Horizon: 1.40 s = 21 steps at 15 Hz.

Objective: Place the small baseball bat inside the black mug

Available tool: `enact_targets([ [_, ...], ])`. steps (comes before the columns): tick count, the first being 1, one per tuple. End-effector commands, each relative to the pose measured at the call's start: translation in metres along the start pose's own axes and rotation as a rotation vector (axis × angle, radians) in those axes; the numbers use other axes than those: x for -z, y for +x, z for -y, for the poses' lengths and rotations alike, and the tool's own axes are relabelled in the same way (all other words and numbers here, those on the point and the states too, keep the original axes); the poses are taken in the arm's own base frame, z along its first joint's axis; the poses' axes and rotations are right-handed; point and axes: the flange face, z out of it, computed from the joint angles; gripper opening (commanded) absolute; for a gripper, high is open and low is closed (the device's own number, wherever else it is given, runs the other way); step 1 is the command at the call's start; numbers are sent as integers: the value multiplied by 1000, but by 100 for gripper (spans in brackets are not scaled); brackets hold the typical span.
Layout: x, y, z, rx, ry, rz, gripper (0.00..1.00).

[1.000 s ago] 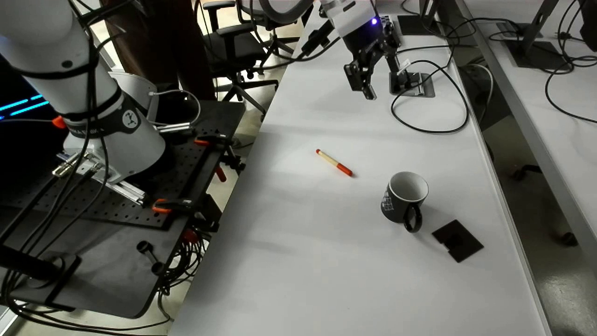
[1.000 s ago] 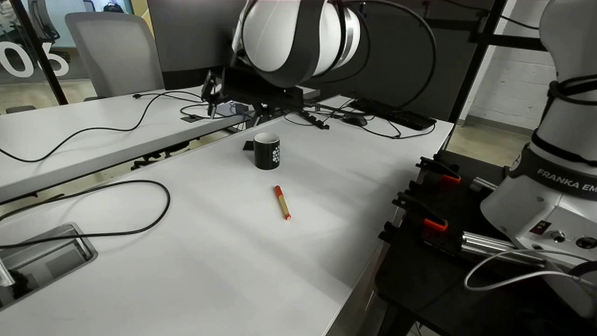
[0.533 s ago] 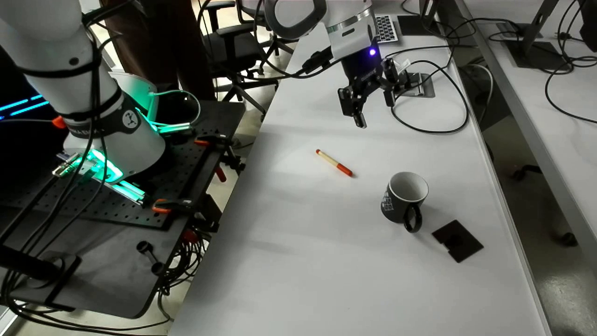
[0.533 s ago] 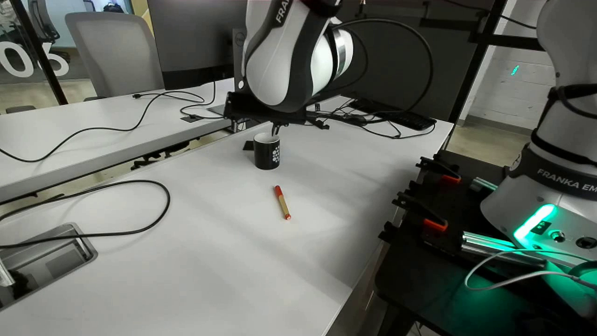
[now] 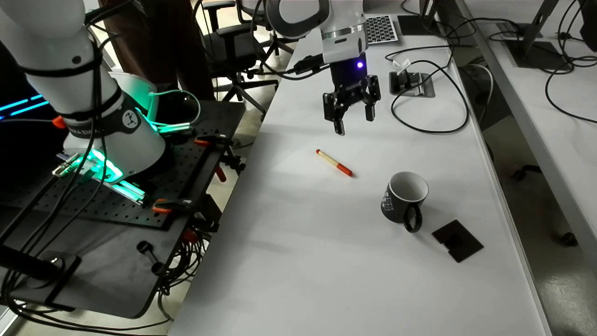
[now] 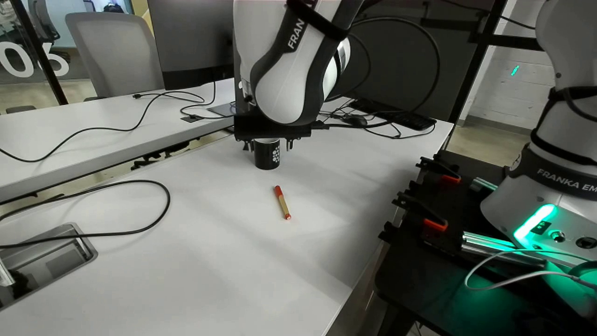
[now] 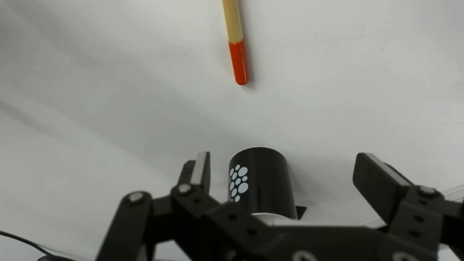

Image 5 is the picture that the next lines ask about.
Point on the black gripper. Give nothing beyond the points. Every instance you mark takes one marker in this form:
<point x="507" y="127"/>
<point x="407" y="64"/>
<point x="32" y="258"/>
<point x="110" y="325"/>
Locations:
<point x="349" y="80"/>

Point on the small wooden red-tipped baseball bat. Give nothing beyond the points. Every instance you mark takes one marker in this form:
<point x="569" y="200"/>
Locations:
<point x="334" y="162"/>

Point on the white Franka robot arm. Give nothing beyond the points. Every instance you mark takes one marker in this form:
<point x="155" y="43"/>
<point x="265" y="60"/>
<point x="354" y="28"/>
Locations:
<point x="56" y="56"/>

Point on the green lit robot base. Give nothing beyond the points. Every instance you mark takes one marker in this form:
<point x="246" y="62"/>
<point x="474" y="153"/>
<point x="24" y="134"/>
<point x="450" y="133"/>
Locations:
<point x="99" y="168"/>

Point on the black mug white interior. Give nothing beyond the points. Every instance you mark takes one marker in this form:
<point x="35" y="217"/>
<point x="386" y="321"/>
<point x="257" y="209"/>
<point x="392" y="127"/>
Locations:
<point x="392" y="207"/>

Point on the grey table socket box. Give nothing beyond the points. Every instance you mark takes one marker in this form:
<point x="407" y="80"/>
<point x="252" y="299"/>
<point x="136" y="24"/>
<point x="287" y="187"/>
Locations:
<point x="412" y="84"/>

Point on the flat black desk device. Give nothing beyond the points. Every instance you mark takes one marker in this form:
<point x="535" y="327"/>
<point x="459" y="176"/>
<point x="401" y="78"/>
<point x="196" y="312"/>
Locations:
<point x="414" y="24"/>

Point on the black office chair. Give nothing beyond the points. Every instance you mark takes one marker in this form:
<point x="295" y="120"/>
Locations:
<point x="233" y="43"/>

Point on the orange black clamp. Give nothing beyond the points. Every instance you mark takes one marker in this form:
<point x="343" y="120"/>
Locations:
<point x="207" y="142"/>
<point x="168" y="207"/>
<point x="220" y="172"/>

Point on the black square table grommet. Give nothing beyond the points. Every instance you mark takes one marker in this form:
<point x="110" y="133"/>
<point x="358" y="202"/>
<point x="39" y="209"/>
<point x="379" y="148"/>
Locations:
<point x="457" y="241"/>

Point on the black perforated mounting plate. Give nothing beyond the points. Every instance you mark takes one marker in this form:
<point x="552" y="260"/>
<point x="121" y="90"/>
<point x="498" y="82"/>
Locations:
<point x="187" y="174"/>

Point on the black Dell monitor stand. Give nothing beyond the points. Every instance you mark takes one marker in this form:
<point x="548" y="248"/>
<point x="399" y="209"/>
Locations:
<point x="539" y="52"/>

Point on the dark brown panel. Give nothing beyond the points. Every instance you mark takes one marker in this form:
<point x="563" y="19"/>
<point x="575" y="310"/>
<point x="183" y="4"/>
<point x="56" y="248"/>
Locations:
<point x="168" y="49"/>

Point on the white office desk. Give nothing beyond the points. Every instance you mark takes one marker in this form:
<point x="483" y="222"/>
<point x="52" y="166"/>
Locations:
<point x="547" y="142"/>

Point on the black cart shelf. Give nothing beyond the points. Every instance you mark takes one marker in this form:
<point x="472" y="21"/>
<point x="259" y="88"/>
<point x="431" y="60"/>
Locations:
<point x="104" y="273"/>

